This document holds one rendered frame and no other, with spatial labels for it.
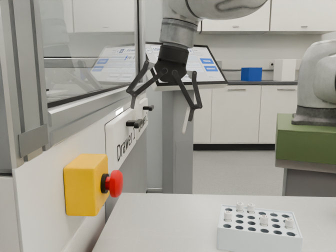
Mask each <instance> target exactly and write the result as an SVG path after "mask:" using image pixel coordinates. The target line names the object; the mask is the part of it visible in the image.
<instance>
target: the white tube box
mask: <svg viewBox="0 0 336 252"><path fill-rule="evenodd" d="M225 211H230V212H231V213H232V216H231V222H226V221H225V219H224V212H225ZM261 215H266V216H268V224H267V226H261V225H260V224H261V223H260V216H261ZM286 218H292V219H293V220H294V223H293V229H292V230H289V229H286V228H285V227H286V226H285V221H286ZM302 246H303V237H302V234H301V231H300V228H299V226H298V223H297V220H296V217H295V215H294V212H291V211H283V210H273V209H264V208H255V210H254V214H250V213H248V207H246V206H244V207H243V212H237V206H236V205H227V204H221V207H220V213H219V219H218V225H217V246H216V248H217V249H219V250H225V251H232V252H302Z"/></svg>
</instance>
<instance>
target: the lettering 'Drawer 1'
mask: <svg viewBox="0 0 336 252"><path fill-rule="evenodd" d="M130 140H131V136H130V135H129V137H128V139H126V140H125V142H123V144H122V145H121V146H120V144H119V145H118V146H117V161H119V160H120V157H121V156H122V146H123V145H124V147H123V153H125V152H126V150H127V148H128V143H129V146H130V145H131V143H130ZM125 143H126V148H125ZM118 147H119V148H120V156H119V153H118Z"/></svg>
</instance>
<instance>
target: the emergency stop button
mask: <svg viewBox="0 0 336 252"><path fill-rule="evenodd" d="M123 184H124V180H123V174H122V173H121V172H120V171H119V170H113V171H112V172H111V175H110V176H107V178H106V181H105V189H106V190H107V191H109V193H110V196H111V197H113V198H117V197H119V196H120V195H121V194H122V190H123Z"/></svg>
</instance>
